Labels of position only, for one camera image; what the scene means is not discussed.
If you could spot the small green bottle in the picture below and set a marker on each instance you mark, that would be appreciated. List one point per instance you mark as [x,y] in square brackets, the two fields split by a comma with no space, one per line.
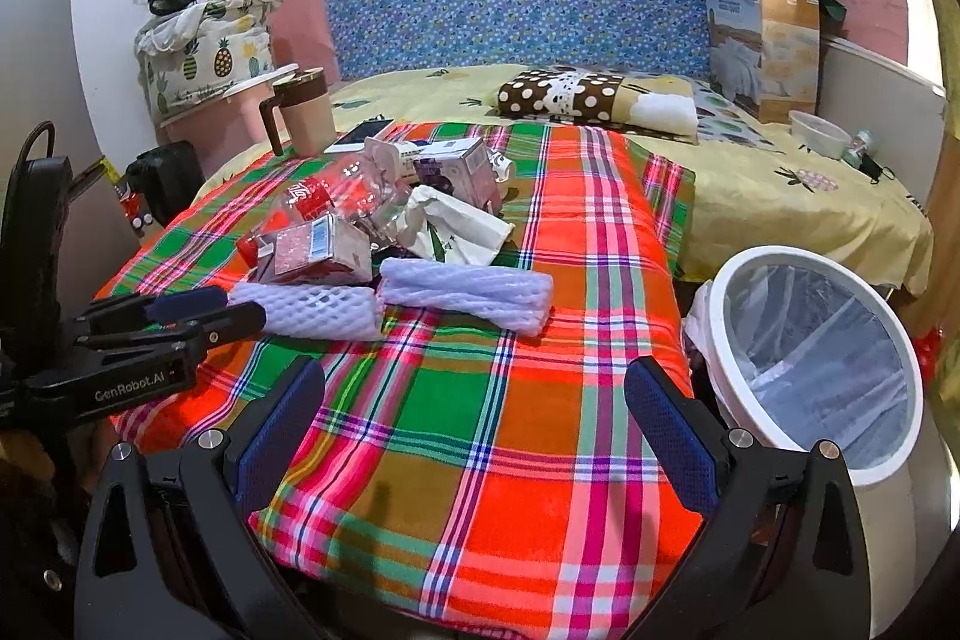
[859,149]

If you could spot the black bag on floor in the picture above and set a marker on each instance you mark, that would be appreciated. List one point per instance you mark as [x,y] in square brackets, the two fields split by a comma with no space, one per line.
[169,177]

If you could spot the pink snack box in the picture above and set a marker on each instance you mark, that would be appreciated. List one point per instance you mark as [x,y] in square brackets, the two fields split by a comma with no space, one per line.
[327,250]

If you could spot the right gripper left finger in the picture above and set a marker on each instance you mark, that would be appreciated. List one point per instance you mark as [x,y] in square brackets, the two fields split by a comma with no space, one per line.
[168,550]

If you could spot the yellow pineapple bedsheet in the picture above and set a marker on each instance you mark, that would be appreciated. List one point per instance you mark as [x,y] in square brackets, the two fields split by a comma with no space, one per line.
[752,184]

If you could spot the pink brown lidded mug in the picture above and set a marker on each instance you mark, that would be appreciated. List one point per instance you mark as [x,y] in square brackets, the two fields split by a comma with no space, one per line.
[302,101]

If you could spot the brown polka dot pillow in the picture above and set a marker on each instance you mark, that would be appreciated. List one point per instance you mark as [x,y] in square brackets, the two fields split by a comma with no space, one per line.
[661,105]

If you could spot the pineapple print folded quilt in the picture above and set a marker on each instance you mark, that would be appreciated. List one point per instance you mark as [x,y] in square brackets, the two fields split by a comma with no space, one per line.
[200,52]

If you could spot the crumpled white tissue pack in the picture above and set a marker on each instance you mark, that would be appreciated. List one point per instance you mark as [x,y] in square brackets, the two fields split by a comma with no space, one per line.
[435,226]

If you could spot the white plastic bowl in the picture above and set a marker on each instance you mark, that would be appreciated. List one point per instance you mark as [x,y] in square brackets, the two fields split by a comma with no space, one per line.
[819,135]

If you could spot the white smartphone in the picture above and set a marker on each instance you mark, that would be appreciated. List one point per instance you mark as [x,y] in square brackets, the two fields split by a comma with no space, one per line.
[355,139]

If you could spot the plaid orange green cloth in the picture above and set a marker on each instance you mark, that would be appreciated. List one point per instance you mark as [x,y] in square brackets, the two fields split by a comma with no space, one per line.
[474,478]

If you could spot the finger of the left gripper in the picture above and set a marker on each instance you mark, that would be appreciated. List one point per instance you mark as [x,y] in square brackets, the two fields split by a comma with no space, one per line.
[185,342]
[137,311]

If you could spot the clear plastic cola bottle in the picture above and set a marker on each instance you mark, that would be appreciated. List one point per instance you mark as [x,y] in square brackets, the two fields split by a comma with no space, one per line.
[353,188]

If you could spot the white trash bin with liner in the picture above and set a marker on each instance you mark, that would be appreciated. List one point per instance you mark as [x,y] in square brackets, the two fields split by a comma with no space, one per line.
[798,348]

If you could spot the pink storage bin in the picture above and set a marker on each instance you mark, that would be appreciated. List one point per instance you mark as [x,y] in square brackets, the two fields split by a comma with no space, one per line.
[226,125]

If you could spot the purple white carton box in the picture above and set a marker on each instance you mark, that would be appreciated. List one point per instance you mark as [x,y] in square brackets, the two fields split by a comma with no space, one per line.
[461,168]

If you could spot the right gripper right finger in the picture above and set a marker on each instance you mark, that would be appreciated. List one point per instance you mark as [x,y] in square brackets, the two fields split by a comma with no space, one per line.
[780,552]

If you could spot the white foam net sleeve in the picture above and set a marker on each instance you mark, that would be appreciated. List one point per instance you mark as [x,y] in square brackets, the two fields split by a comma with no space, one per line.
[313,311]
[517,300]

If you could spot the white side board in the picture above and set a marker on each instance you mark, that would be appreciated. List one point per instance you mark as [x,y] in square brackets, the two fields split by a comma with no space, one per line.
[902,111]

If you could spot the bedding product package box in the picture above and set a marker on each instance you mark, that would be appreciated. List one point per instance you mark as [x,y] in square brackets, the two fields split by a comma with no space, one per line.
[766,55]

